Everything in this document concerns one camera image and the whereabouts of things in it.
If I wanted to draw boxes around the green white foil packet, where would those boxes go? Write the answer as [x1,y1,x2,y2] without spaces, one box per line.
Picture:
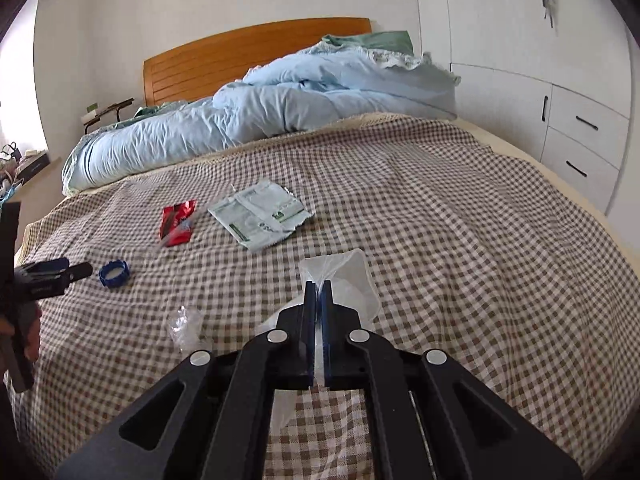
[207,180,314,252]

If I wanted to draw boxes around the left hand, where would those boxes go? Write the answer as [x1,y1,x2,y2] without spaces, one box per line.
[0,304,42,363]

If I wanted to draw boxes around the cluttered bedside table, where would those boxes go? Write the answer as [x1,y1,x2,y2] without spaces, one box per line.
[0,142,62,252]

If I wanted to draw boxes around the crumpled clear plastic wrap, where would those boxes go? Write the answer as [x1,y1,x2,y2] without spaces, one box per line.
[168,306,204,356]

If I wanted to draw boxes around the brown checkered bedspread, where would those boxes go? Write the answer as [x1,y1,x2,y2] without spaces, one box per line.
[10,117,639,474]

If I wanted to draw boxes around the red snack wrapper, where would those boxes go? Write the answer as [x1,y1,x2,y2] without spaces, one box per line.
[160,200,198,247]

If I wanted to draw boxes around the light blue duvet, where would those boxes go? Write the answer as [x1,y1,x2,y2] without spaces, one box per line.
[61,42,460,197]

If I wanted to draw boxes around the orange wooden headboard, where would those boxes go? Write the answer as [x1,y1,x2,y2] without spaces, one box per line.
[143,18,372,106]

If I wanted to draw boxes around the green pillow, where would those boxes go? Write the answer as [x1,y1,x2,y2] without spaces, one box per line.
[321,30,414,55]

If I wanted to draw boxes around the white wardrobe with drawers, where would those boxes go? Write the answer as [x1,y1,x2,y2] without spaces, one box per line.
[418,0,632,210]

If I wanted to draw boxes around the blue bottle cap ring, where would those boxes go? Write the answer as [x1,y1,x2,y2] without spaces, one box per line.
[98,259,132,290]

